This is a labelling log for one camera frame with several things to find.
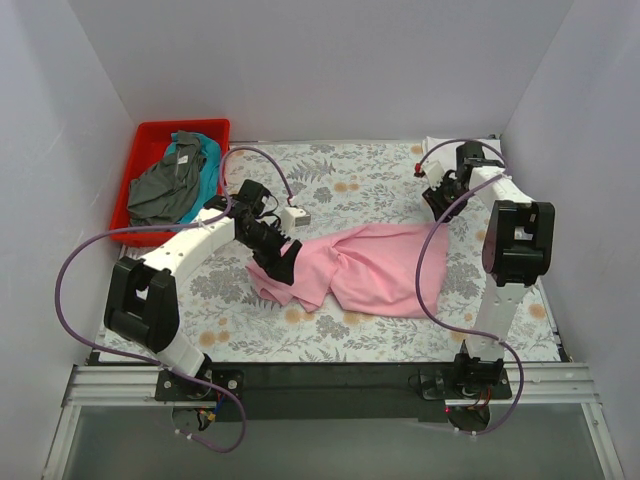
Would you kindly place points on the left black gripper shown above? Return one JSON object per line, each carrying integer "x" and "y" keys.
{"x": 275, "y": 250}

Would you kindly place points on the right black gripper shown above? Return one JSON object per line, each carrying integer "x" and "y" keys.
{"x": 445, "y": 191}

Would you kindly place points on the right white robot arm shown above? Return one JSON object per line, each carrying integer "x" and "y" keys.
{"x": 517, "y": 250}

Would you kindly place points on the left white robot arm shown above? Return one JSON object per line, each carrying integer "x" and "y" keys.
{"x": 142, "y": 304}

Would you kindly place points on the folded white t shirt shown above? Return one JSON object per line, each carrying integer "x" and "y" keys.
{"x": 444, "y": 150}

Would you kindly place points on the floral table mat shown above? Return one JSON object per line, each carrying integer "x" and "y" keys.
{"x": 342, "y": 186}

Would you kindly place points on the grey t shirt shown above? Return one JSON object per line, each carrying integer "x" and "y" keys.
{"x": 167, "y": 190}

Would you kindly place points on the teal t shirt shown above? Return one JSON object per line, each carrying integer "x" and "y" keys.
{"x": 210, "y": 165}

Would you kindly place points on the red plastic bin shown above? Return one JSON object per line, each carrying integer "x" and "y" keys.
{"x": 149, "y": 144}

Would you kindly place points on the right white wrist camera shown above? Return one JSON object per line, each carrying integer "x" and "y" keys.
{"x": 432, "y": 171}

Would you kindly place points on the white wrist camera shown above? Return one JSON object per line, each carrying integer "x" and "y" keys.
{"x": 293, "y": 217}
{"x": 432, "y": 171}

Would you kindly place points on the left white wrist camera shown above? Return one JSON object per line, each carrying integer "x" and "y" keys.
{"x": 293, "y": 217}

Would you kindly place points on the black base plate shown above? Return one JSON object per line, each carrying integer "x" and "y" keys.
{"x": 310, "y": 391}

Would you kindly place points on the aluminium rail frame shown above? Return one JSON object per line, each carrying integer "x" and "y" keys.
{"x": 122, "y": 384}

